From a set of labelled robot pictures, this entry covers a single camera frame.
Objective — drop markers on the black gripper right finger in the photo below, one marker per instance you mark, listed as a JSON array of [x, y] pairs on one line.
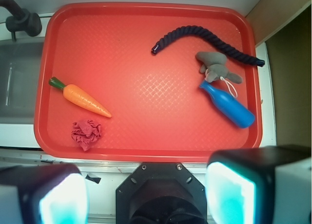
[[266, 185]]

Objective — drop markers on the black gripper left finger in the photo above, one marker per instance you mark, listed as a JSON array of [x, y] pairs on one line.
[[43, 194]]

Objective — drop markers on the crumpled red cloth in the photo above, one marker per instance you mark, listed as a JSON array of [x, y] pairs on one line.
[[86, 133]]

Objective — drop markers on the blue plastic bottle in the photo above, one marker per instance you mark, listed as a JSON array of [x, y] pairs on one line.
[[229, 106]]

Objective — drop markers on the orange toy carrot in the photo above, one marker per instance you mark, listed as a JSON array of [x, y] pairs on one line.
[[79, 97]]

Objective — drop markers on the red plastic tray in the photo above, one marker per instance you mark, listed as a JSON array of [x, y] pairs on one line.
[[159, 113]]

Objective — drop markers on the grey plush mouse toy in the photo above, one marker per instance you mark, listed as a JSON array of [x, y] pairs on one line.
[[214, 67]]

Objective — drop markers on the metal sink basin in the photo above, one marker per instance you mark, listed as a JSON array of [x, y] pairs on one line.
[[19, 76]]

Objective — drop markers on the black faucet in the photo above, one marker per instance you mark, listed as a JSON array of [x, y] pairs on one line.
[[21, 20]]

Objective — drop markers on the black octagonal mount plate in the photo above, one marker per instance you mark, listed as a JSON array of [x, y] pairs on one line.
[[161, 193]]

